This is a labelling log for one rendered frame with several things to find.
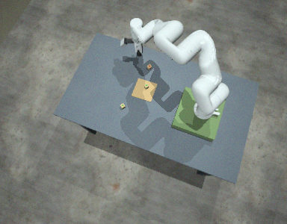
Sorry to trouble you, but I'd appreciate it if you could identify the beige flat mat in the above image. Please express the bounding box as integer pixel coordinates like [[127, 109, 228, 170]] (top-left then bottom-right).
[[132, 78, 157, 102]]

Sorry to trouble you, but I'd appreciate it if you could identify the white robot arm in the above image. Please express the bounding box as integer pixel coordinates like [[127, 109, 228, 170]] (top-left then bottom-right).
[[120, 18, 229, 119]]

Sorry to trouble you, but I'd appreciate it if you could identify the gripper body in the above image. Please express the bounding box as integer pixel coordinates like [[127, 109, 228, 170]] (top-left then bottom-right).
[[133, 41, 143, 53]]

